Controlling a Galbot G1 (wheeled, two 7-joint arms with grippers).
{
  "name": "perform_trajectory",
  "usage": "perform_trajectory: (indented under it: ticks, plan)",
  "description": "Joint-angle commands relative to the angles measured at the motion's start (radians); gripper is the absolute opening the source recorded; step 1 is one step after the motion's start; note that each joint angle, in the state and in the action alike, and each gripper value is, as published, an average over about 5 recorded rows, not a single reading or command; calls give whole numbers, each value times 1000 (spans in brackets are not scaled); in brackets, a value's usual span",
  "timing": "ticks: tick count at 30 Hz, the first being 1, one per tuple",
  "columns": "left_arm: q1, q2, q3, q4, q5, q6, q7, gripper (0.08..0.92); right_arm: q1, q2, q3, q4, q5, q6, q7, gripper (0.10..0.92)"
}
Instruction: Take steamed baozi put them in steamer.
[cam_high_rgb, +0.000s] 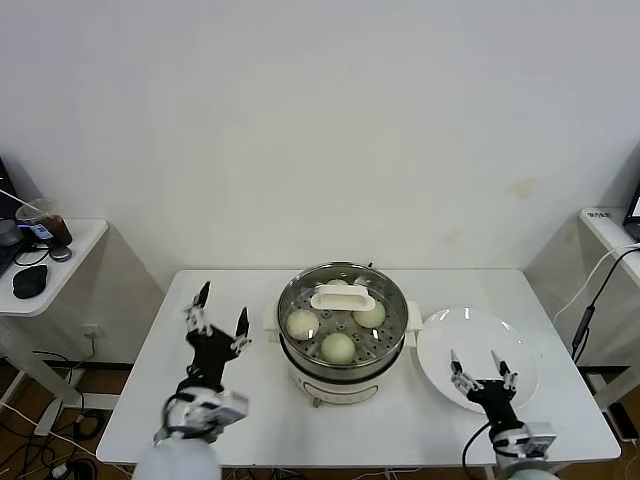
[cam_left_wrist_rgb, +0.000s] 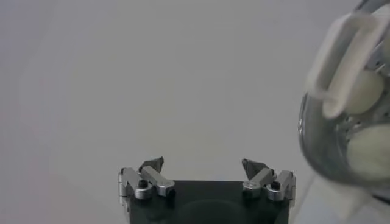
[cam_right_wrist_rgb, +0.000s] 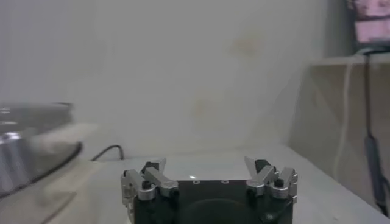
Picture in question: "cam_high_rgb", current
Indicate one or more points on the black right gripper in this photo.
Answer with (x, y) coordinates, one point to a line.
(495, 402)

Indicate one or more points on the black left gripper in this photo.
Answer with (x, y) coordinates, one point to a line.
(212, 354)

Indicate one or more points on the white steamed baozi bun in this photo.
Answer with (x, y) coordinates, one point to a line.
(336, 283)
(337, 348)
(300, 325)
(374, 317)

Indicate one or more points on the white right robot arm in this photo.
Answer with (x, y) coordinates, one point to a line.
(530, 467)

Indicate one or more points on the perforated steel steamer insert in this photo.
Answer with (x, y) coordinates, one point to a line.
(392, 320)

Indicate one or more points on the steel steamer pot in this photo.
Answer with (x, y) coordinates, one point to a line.
(340, 391)

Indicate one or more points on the white round plate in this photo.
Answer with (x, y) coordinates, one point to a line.
(440, 340)

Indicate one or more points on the black floor power strip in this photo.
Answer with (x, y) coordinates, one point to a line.
(620, 422)

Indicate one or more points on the large white table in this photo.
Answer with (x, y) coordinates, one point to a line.
(350, 440)

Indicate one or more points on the white rounded side table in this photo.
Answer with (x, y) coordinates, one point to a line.
(75, 235)

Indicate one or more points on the grey round disc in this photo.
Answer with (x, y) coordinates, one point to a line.
(61, 255)

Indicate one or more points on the plastic cup brown drink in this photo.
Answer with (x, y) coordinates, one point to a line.
(58, 229)

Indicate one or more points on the black computer mouse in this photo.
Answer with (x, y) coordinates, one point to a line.
(30, 281)

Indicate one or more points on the small blue white device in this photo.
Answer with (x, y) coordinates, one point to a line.
(39, 231)

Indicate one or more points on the black laptop keyboard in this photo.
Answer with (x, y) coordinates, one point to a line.
(5, 260)

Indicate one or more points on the dark laptop screen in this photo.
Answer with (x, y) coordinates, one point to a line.
(634, 205)

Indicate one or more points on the grey round speaker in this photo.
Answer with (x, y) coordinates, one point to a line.
(7, 233)

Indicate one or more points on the white drinking straw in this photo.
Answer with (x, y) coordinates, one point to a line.
(12, 196)

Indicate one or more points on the black monitor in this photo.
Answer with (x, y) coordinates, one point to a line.
(4, 180)

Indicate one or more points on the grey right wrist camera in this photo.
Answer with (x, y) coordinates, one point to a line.
(540, 436)

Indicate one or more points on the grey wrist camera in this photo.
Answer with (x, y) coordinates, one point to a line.
(232, 406)
(540, 436)

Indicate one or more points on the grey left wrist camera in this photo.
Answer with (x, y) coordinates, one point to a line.
(232, 406)

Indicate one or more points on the white wall outlet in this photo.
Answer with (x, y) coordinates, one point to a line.
(90, 330)

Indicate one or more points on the white side table black frame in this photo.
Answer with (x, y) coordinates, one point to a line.
(607, 227)

